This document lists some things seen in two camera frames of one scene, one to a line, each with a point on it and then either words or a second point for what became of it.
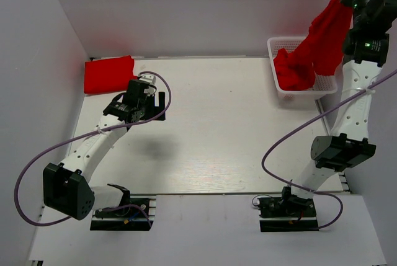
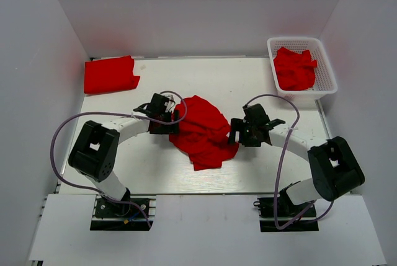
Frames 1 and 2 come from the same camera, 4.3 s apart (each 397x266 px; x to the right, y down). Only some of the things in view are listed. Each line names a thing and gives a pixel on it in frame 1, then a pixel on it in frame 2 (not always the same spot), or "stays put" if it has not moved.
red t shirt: [325, 41] → [203, 134]
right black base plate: [286, 214] stays put
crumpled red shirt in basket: [294, 72] stays put
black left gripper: [156, 110] → [169, 129]
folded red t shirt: [108, 74] stays put
